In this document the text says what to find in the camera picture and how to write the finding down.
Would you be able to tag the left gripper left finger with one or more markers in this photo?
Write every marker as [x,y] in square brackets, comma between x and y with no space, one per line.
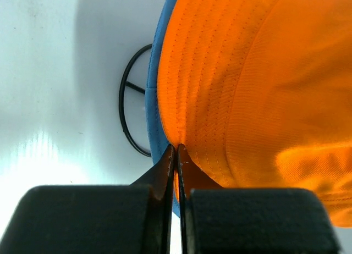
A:
[133,218]

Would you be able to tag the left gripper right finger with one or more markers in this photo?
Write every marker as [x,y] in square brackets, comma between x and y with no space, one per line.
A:
[218,220]

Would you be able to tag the blue bucket hat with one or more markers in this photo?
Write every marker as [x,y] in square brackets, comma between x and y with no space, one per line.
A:
[156,136]

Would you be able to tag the black wire hat stand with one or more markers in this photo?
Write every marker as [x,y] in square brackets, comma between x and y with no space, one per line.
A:
[131,101]

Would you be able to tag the orange bucket hat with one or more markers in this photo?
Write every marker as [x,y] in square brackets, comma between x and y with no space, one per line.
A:
[259,93]

